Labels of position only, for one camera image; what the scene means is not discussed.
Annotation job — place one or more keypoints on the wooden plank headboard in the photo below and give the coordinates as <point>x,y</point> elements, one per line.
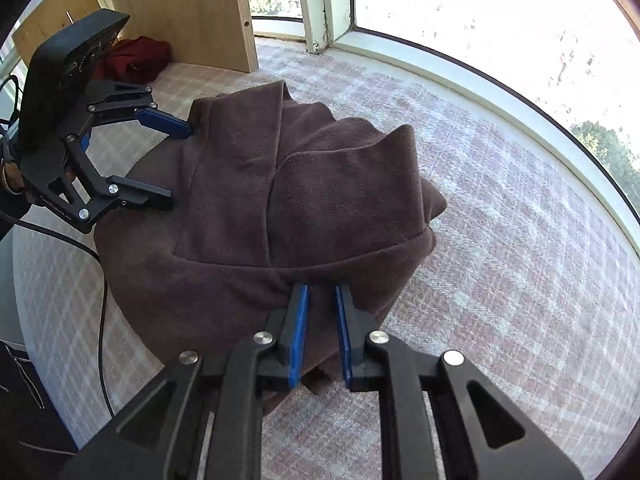
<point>55,15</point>

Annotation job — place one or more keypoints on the pink plaid blanket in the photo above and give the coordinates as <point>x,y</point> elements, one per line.
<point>500,285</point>

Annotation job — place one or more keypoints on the light wooden cabinet panel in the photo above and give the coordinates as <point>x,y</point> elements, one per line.
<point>185,10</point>

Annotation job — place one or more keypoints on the dark red garment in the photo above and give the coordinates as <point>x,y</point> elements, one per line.
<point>135,60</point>

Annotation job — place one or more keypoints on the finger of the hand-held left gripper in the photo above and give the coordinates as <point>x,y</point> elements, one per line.
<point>165,122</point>
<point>145,196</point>

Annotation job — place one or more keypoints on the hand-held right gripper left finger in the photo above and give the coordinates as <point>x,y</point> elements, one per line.
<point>299,335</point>

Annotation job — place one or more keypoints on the green trees outside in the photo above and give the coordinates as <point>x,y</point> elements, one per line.
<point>610,150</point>

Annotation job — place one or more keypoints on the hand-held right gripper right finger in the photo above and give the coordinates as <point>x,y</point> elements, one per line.
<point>345,345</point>

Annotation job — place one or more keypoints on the brown fleece sweater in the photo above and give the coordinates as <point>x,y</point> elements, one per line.
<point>250,210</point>

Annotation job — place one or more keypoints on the white mattress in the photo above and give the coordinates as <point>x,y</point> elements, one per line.
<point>10,300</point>

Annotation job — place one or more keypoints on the person's left forearm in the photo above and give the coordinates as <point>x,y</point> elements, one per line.
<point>11,176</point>

